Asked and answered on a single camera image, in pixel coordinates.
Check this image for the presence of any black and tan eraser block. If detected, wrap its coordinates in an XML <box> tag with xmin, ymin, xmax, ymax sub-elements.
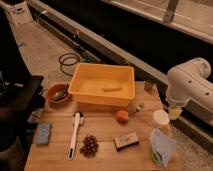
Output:
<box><xmin>114</xmin><ymin>132</ymin><xmax>139</xmax><ymax>151</ymax></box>

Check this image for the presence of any black coiled cable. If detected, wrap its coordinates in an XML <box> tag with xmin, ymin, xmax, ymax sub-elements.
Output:
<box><xmin>58</xmin><ymin>52</ymin><xmax>82</xmax><ymax>77</ymax></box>

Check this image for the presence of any small brown bottle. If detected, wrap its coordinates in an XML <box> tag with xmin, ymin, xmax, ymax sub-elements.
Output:
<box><xmin>129</xmin><ymin>102</ymin><xmax>145</xmax><ymax>116</ymax></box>

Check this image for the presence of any yellow object in tray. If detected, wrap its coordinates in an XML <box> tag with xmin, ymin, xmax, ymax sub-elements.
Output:
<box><xmin>101</xmin><ymin>87</ymin><xmax>122</xmax><ymax>92</ymax></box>

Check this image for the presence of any orange fruit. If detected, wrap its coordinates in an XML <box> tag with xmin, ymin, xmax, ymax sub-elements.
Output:
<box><xmin>116</xmin><ymin>110</ymin><xmax>129</xmax><ymax>123</ymax></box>

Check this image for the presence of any blue-white plastic bag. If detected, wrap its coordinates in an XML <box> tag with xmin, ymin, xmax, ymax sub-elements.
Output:
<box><xmin>150</xmin><ymin>128</ymin><xmax>176</xmax><ymax>169</ymax></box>

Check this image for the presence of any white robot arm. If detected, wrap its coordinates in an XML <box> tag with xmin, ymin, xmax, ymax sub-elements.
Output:
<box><xmin>166</xmin><ymin>58</ymin><xmax>213</xmax><ymax>120</ymax></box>

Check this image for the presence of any bunch of dark grapes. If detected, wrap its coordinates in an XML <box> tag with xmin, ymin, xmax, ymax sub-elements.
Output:
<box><xmin>80</xmin><ymin>135</ymin><xmax>99</xmax><ymax>157</ymax></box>

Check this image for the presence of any white paper bag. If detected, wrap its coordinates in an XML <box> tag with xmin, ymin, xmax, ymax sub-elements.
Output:
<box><xmin>7</xmin><ymin>1</ymin><xmax>33</xmax><ymax>26</ymax></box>

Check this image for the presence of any green item in bowl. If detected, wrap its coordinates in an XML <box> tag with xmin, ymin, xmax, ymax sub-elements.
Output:
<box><xmin>52</xmin><ymin>88</ymin><xmax>67</xmax><ymax>101</ymax></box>

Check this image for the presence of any yellow plastic tray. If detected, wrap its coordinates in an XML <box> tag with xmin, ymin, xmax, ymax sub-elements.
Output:
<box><xmin>68</xmin><ymin>63</ymin><xmax>135</xmax><ymax>106</ymax></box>

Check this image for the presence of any blue sponge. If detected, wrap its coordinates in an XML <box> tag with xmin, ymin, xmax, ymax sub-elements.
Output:
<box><xmin>35</xmin><ymin>123</ymin><xmax>51</xmax><ymax>145</ymax></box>

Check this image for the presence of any white long-handled brush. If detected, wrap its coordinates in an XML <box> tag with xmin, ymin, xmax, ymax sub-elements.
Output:
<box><xmin>68</xmin><ymin>112</ymin><xmax>83</xmax><ymax>160</ymax></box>

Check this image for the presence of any brown ceramic bowl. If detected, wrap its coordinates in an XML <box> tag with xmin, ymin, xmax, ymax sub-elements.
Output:
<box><xmin>45</xmin><ymin>83</ymin><xmax>70</xmax><ymax>104</ymax></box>

